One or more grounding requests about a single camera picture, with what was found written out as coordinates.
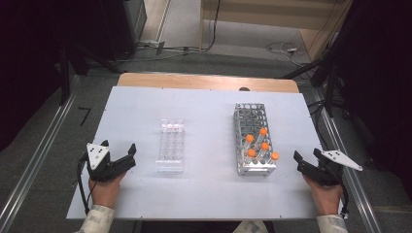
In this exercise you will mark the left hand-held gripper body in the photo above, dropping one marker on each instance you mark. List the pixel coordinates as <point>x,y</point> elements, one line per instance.
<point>97,155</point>

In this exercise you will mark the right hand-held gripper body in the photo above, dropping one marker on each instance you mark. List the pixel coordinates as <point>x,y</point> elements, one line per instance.
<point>340,157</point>

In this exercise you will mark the orange cap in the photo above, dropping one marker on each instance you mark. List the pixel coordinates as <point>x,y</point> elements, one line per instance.
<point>274,156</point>

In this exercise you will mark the clear acrylic tube rack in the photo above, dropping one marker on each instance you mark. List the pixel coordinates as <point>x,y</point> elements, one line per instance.
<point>170,145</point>

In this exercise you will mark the metal tube rack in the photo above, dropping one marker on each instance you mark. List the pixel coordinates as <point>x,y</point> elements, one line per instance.
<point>249,113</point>

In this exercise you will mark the person's left hand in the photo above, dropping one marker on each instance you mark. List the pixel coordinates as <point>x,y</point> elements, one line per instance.
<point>105,192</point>

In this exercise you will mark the person's right hand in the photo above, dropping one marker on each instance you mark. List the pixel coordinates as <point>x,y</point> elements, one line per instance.
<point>327,199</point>

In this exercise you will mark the black metal stand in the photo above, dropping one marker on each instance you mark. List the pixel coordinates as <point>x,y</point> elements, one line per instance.
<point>64,74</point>
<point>328,84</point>

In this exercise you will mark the person's patterned clothing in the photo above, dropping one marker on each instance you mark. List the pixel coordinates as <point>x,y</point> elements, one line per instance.
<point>251,227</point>

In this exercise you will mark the dark table grommet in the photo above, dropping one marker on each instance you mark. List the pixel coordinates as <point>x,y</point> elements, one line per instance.
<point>244,89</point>

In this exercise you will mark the wooden table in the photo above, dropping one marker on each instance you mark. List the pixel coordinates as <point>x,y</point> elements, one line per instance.
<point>194,81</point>

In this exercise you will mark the black curtain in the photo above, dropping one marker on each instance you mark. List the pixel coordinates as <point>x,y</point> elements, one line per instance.
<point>382,64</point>
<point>29,48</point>

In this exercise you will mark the dark grey cabinet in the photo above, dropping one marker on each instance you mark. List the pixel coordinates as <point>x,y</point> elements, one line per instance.
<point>134,19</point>

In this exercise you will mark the light wooden desk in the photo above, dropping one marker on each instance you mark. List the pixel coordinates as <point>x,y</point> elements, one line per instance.
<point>265,13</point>

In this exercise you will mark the metal floor rail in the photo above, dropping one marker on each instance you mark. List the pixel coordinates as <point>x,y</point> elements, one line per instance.
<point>42,139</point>
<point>353,181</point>

